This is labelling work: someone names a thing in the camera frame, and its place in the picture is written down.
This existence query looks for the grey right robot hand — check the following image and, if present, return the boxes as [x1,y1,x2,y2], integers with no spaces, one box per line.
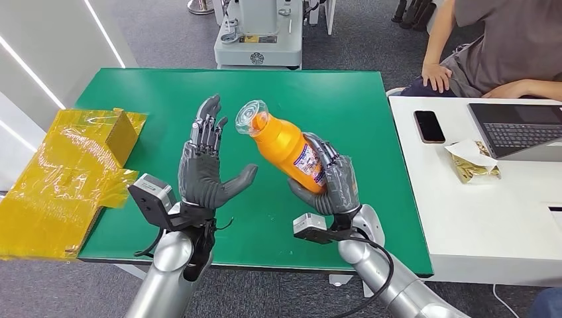
[287,132,362,217]

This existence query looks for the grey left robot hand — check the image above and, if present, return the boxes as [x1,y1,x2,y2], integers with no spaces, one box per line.
[178,93,259,211]

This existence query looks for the orange detergent bottle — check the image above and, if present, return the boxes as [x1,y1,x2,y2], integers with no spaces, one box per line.
[235,99,328,195]

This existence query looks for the black smartphone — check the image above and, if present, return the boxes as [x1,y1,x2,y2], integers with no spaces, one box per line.
[413,110,447,145]

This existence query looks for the gold snack packet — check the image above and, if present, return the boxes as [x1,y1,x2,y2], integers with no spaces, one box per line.
[444,140,502,184]

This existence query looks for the person's right hand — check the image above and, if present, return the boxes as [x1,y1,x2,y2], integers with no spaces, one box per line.
[421,62,453,94]

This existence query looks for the person's hand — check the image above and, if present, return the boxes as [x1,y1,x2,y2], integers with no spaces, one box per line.
[421,62,453,94]
[480,79,528,99]

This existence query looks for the yellow tape-wrapped cardboard box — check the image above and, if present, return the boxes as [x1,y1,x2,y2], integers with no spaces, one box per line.
[0,108,149,262]

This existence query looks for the chrome stand base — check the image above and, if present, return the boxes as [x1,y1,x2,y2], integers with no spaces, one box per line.
[187,0,215,16]

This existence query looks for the white furniture panel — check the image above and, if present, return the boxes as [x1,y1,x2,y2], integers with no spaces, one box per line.
[307,0,337,36]

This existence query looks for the grey laptop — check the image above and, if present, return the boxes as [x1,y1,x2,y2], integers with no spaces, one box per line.
[468,102,562,162]

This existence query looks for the black chair base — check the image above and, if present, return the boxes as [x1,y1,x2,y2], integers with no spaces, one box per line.
[390,0,437,32]

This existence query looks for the person's left hand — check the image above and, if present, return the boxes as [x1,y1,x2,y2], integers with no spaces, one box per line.
[480,79,528,99]

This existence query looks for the person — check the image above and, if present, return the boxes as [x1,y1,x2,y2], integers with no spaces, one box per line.
[400,0,562,102]

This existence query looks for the blue fabric object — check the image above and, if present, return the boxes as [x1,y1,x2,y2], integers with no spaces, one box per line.
[529,287,562,318]

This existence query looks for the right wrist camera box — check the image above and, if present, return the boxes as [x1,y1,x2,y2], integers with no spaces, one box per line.
[292,213,335,245]

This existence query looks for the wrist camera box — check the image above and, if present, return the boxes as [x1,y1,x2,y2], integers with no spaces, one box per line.
[292,213,335,245]
[127,173,175,230]

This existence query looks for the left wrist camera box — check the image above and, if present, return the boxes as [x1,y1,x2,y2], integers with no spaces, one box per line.
[127,173,175,230]

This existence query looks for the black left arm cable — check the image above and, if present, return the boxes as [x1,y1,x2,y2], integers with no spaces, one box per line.
[133,226,166,258]

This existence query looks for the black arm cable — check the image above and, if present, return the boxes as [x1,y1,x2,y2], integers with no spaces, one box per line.
[133,226,166,258]
[329,235,395,318]

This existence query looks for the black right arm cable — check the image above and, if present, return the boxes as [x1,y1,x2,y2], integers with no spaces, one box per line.
[329,235,395,318]

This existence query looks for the white floor cable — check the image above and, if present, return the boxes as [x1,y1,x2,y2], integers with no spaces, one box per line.
[492,284,521,318]

